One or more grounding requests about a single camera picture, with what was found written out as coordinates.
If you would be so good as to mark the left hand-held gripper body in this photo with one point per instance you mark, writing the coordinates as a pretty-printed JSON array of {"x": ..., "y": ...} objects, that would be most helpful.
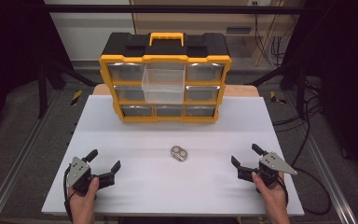
[{"x": 78, "y": 169}]

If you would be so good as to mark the yellow and black organizer case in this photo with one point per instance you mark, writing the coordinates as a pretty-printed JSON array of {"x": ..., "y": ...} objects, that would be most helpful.
[{"x": 127, "y": 46}]

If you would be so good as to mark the yellow and black striped marker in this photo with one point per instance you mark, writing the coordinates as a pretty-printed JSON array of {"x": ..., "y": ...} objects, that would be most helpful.
[
  {"x": 76, "y": 97},
  {"x": 275, "y": 97}
]

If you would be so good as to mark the black curtain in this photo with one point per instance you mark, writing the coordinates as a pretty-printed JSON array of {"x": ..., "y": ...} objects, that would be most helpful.
[
  {"x": 9, "y": 46},
  {"x": 348, "y": 77}
]

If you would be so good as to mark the set of closed clear drawers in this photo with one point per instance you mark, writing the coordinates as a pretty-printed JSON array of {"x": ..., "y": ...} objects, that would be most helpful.
[{"x": 203, "y": 93}]

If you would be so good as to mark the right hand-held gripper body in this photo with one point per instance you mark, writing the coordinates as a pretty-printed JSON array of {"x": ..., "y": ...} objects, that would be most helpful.
[{"x": 275, "y": 163}]

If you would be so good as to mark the black horizontal frame bar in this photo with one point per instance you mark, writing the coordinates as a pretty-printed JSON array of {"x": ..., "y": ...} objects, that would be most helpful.
[{"x": 105, "y": 8}]

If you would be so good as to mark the person's right hand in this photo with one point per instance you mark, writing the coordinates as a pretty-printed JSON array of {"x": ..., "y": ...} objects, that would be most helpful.
[{"x": 273, "y": 199}]

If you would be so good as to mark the black metal stand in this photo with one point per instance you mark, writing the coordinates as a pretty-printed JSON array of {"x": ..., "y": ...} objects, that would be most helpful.
[
  {"x": 300, "y": 90},
  {"x": 43, "y": 90}
]

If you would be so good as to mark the clear plastic drawer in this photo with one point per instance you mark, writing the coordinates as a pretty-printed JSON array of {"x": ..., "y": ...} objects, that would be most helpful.
[{"x": 164, "y": 91}]

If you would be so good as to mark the person's left hand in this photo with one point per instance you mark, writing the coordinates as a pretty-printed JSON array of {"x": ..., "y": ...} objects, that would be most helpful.
[{"x": 84, "y": 203}]

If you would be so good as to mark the aluminium floor rail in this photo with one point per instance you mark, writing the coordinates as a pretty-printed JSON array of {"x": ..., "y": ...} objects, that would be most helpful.
[
  {"x": 334, "y": 189},
  {"x": 11, "y": 183}
]

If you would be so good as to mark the wooden table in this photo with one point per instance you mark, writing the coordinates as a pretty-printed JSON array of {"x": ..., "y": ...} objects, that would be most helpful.
[{"x": 240, "y": 90}]

